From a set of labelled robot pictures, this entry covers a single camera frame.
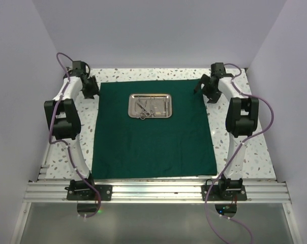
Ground steel forceps with ring handles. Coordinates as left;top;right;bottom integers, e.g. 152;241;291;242
143;99;155;117

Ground steel surgical scissors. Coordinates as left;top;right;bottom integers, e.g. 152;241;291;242
136;102;147;120

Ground dark green surgical cloth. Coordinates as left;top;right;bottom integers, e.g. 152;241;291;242
91;79;217;179

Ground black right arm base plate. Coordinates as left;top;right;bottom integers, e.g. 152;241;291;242
201;177;248;201

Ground steel scalpel handle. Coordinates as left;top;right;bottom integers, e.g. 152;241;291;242
165;99;169;114

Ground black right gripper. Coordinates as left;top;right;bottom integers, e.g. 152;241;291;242
194;74;222;104

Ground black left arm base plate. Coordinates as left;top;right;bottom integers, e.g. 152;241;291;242
65;185;113;201

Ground stainless steel instrument tray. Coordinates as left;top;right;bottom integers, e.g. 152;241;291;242
128;94;173;119

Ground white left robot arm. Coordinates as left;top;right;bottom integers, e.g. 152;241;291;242
44;60;99;200

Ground aluminium extrusion rail frame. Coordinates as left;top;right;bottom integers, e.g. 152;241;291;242
11;66;296;244

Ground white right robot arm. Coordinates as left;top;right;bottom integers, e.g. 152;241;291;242
194;63;259;200

